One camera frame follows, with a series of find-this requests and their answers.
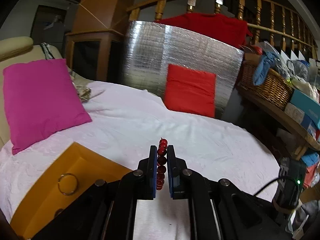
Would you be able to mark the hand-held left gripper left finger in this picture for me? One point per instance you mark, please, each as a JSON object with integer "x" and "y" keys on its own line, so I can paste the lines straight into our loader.
{"x": 153, "y": 175}

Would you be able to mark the white patterned box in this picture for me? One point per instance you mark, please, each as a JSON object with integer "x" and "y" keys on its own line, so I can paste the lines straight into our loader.
{"x": 296, "y": 113}

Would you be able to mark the striped cloth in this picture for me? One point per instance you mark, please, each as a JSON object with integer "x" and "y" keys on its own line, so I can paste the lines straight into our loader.
{"x": 46, "y": 51}

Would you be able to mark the blue cardboard box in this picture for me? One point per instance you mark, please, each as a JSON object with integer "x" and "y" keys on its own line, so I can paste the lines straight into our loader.
{"x": 307, "y": 107}

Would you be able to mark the patterned grey cloth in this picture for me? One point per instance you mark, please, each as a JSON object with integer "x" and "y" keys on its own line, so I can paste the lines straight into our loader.
{"x": 83, "y": 91}

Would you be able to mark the wooden stair railing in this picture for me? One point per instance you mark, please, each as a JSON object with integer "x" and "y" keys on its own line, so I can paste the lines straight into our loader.
{"x": 160, "y": 6}

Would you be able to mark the curved wooden shelf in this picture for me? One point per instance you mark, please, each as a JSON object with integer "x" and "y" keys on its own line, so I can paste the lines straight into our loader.
{"x": 275, "y": 116}

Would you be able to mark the wooden column cabinet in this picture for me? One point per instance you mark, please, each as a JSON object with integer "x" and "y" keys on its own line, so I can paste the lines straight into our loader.
{"x": 100, "y": 10}

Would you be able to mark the silver foil insulation panel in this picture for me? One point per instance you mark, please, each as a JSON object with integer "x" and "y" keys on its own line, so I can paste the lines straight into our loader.
{"x": 145, "y": 55}

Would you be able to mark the red cushion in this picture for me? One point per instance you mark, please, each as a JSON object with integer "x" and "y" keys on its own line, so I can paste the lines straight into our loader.
{"x": 191, "y": 92}

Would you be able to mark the beige leather sofa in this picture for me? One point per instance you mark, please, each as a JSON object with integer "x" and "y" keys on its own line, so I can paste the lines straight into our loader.
{"x": 17, "y": 52}

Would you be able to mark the orange cardboard box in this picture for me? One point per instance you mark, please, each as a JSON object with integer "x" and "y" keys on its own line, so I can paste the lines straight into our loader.
{"x": 82, "y": 165}

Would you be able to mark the blue cloth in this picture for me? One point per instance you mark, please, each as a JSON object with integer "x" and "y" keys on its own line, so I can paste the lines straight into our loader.
{"x": 262, "y": 67}

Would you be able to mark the wicker basket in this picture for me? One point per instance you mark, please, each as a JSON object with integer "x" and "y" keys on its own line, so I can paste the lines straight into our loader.
{"x": 270, "y": 90}

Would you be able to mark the red cloth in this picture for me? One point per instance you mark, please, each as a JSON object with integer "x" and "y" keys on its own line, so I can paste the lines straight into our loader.
{"x": 212, "y": 27}

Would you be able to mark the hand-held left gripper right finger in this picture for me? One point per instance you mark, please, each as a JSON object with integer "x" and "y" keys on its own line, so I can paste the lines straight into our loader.
{"x": 171, "y": 175}

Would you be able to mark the magenta cushion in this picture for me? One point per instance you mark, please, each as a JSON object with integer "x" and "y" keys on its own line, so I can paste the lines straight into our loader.
{"x": 42, "y": 100}

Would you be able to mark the white fluffy bundle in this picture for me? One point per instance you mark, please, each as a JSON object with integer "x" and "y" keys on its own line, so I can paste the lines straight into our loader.
{"x": 303, "y": 87}

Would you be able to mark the pale pink blanket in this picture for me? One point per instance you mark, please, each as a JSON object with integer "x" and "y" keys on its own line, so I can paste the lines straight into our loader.
{"x": 140, "y": 125}

